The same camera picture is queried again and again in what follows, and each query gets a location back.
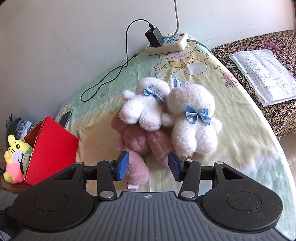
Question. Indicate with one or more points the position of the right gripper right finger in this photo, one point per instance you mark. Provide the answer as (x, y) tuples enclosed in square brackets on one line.
[(176, 166)]

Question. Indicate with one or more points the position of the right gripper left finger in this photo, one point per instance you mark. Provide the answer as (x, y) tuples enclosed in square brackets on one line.
[(120, 166)]

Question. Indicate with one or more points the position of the pink plush rabbit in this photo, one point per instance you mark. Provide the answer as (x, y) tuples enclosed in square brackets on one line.
[(139, 142)]

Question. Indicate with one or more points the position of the white plush rabbit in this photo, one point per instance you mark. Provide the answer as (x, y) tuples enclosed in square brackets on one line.
[(145, 104), (190, 114)]

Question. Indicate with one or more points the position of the yellow tiger plush toy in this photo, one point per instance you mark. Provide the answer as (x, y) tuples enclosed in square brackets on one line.
[(17, 159)]

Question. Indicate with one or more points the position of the red cardboard box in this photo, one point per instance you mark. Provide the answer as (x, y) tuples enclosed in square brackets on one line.
[(54, 148)]

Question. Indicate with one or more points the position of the cartoon bear bed sheet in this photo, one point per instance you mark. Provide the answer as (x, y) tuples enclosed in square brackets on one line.
[(246, 141)]

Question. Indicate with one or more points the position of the black smartphone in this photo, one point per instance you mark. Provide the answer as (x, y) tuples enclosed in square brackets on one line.
[(64, 119)]

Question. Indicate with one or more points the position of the pile of folded clothes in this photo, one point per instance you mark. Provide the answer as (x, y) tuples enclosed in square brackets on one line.
[(17, 127)]

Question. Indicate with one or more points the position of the brown patterned mattress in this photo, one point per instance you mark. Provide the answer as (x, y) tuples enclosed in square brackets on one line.
[(281, 116)]

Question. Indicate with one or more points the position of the white power strip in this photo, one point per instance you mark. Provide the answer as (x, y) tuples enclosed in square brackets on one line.
[(172, 44)]

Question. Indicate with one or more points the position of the printed paper sheets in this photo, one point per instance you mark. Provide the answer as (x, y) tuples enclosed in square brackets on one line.
[(270, 80)]

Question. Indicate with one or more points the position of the black charger adapter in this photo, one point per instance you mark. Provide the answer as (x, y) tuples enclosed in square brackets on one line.
[(154, 37)]

